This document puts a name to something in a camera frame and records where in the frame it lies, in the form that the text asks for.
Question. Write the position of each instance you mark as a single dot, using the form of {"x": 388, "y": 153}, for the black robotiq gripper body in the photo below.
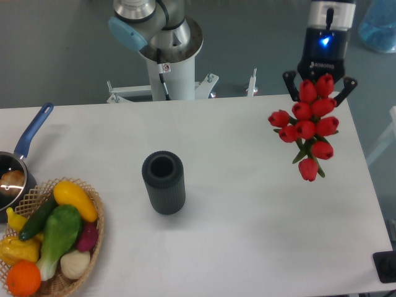
{"x": 323, "y": 53}

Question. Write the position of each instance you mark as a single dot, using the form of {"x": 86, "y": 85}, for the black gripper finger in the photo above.
{"x": 289, "y": 80}
{"x": 349, "y": 84}

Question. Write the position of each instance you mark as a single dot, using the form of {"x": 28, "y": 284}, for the red tulip bouquet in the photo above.
{"x": 308, "y": 125}

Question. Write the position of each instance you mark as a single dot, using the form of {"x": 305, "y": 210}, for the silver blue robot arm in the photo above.
{"x": 169, "y": 41}

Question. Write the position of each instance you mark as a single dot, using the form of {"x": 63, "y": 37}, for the blue translucent container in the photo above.
{"x": 377, "y": 29}

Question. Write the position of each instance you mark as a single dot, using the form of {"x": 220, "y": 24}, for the dark grey ribbed vase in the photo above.
{"x": 163, "y": 175}

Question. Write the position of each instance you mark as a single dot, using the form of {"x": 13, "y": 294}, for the black device at edge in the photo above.
{"x": 385, "y": 266}

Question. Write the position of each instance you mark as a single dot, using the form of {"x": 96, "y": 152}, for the yellow squash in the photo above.
{"x": 68, "y": 193}

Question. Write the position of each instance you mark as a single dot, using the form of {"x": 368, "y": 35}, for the purple red onion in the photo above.
{"x": 88, "y": 238}

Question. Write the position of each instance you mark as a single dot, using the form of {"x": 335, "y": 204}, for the green bok choy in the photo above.
{"x": 60, "y": 233}

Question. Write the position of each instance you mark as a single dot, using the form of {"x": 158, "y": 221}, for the white garlic bulb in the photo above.
{"x": 74, "y": 264}

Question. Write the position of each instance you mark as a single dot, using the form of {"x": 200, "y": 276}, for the dark green cucumber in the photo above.
{"x": 37, "y": 220}

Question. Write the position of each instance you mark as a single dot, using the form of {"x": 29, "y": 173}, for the brown bread roll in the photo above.
{"x": 12, "y": 183}

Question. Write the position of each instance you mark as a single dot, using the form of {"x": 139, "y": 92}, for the yellow banana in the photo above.
{"x": 15, "y": 222}

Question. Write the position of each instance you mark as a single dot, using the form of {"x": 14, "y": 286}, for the woven wicker basket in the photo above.
{"x": 59, "y": 285}

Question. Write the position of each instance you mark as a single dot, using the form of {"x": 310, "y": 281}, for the yellow bell pepper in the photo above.
{"x": 13, "y": 250}

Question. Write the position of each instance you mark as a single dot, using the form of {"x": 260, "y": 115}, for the orange fruit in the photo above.
{"x": 23, "y": 279}

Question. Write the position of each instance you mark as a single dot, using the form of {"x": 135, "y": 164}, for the white furniture frame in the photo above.
{"x": 383, "y": 141}

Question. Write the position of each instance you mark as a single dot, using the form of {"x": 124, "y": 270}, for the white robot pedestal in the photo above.
{"x": 168, "y": 81}

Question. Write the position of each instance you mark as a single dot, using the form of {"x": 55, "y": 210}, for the blue handled saucepan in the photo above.
{"x": 15, "y": 160}

